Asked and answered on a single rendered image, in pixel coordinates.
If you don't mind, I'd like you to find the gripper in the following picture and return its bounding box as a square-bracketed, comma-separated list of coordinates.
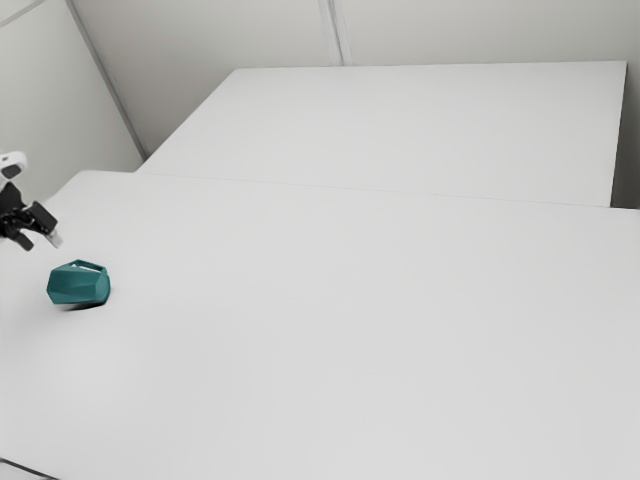
[0, 182, 65, 252]

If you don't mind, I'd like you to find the teal faceted mug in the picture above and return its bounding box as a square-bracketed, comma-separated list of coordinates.
[46, 258, 112, 308]

